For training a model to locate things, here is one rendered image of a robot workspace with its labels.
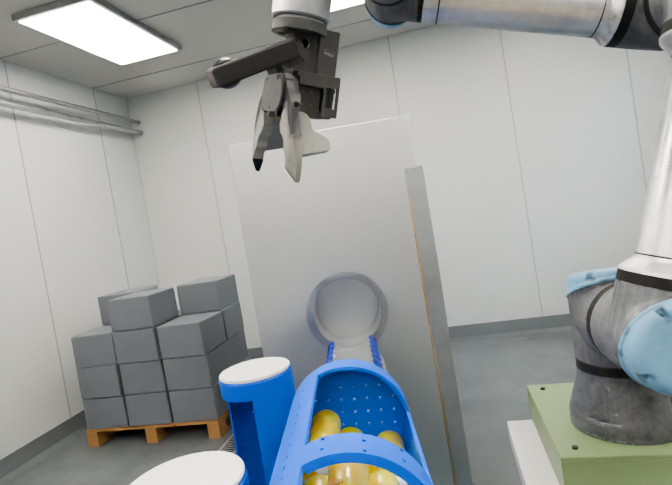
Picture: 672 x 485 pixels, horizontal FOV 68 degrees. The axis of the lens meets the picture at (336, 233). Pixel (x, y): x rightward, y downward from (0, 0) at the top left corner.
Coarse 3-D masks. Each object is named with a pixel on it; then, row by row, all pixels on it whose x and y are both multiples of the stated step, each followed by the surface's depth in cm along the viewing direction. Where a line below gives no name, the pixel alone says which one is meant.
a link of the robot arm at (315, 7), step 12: (276, 0) 62; (288, 0) 60; (300, 0) 60; (312, 0) 60; (324, 0) 62; (276, 12) 62; (288, 12) 61; (300, 12) 61; (312, 12) 61; (324, 12) 62; (324, 24) 64
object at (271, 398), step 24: (240, 384) 181; (264, 384) 181; (288, 384) 189; (240, 408) 204; (264, 408) 181; (288, 408) 187; (240, 432) 202; (264, 432) 181; (240, 456) 200; (264, 456) 181; (264, 480) 208
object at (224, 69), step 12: (264, 48) 61; (276, 48) 61; (288, 48) 62; (228, 60) 60; (240, 60) 60; (252, 60) 60; (264, 60) 61; (276, 60) 61; (288, 60) 62; (216, 72) 59; (228, 72) 59; (240, 72) 60; (252, 72) 60; (216, 84) 60; (228, 84) 60
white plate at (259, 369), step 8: (256, 360) 205; (264, 360) 203; (272, 360) 201; (280, 360) 199; (288, 360) 198; (232, 368) 199; (240, 368) 197; (248, 368) 195; (256, 368) 194; (264, 368) 192; (272, 368) 190; (280, 368) 188; (224, 376) 190; (232, 376) 188; (240, 376) 187; (248, 376) 185; (256, 376) 183; (264, 376) 182; (272, 376) 184
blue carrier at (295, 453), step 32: (320, 384) 119; (352, 384) 119; (384, 384) 118; (288, 416) 108; (352, 416) 119; (384, 416) 119; (288, 448) 84; (320, 448) 75; (352, 448) 74; (384, 448) 76; (416, 448) 99; (288, 480) 71; (416, 480) 73
